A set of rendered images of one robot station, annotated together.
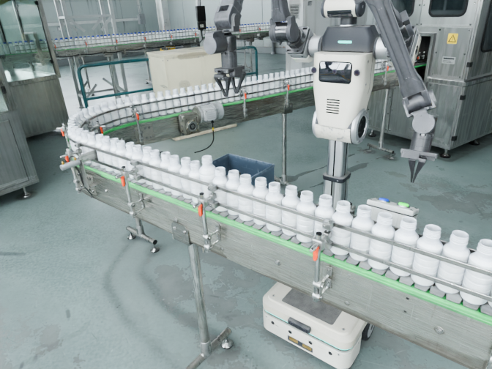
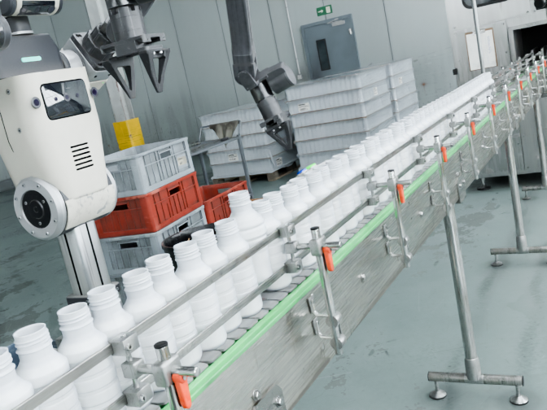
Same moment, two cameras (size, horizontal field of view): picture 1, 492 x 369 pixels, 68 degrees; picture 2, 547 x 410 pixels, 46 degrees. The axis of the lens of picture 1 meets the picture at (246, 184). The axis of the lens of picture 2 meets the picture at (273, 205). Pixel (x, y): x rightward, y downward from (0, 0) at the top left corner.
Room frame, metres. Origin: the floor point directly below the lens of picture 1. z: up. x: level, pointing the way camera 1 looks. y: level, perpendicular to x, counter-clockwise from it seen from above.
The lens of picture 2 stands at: (1.37, 1.23, 1.39)
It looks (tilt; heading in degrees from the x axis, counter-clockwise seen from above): 12 degrees down; 261
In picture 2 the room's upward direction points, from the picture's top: 12 degrees counter-clockwise
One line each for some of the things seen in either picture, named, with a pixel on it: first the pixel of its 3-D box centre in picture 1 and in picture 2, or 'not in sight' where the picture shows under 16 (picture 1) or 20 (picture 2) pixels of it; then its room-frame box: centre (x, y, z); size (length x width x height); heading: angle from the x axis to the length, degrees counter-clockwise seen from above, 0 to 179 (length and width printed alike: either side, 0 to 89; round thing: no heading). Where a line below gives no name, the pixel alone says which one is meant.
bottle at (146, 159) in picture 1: (149, 165); (117, 348); (1.48, 0.41, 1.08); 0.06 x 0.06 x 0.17
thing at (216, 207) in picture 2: not in sight; (206, 207); (1.15, -3.26, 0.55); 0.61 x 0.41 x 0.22; 54
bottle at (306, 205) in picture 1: (306, 216); (339, 194); (0.99, -0.18, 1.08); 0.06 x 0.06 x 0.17
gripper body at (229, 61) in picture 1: (229, 61); (129, 29); (1.37, 0.04, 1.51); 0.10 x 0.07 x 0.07; 142
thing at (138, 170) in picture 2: not in sight; (139, 167); (1.52, -2.65, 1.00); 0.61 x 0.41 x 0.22; 58
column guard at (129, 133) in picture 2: not in sight; (133, 150); (1.84, -10.30, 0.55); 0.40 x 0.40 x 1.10; 51
